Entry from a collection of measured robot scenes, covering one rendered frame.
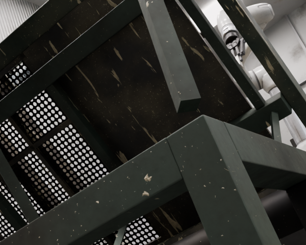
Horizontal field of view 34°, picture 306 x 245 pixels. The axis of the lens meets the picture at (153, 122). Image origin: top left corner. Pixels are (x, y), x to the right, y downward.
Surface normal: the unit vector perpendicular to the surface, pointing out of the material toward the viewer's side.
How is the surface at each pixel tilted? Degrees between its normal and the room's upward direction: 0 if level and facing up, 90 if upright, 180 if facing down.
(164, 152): 90
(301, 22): 90
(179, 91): 83
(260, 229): 90
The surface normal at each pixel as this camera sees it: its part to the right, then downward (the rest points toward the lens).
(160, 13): 0.12, -0.56
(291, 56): -0.57, -0.13
